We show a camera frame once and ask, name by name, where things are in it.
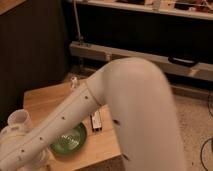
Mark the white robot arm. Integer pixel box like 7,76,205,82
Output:
0,58,187,171

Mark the clear plastic bottle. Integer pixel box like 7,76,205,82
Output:
70,76,79,89

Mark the metal pole stand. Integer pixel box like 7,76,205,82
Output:
72,0,89,47

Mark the wooden table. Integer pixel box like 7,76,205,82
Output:
23,83,124,171

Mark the green bowl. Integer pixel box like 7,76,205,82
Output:
50,123,87,155

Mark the long grey case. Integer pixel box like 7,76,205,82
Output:
69,41,213,82

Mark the white paper cup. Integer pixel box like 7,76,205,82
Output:
7,109,33,132

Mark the black cable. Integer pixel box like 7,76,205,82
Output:
199,138,213,165

